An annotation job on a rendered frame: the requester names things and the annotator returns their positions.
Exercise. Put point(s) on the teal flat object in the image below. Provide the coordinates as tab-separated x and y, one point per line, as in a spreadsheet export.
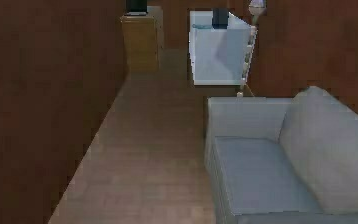
200	26

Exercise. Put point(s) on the brown wooden cabinet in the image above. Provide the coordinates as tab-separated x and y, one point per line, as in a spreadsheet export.
142	43

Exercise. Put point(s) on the white floor lamp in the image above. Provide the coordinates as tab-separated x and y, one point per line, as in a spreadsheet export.
252	40

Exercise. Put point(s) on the black box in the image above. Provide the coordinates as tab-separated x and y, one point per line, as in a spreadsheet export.
220	18

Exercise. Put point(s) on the white cabinet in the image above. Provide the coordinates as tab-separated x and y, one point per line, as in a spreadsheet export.
217	56

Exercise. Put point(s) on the grey sofa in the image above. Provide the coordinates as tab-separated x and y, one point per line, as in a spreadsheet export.
270	160

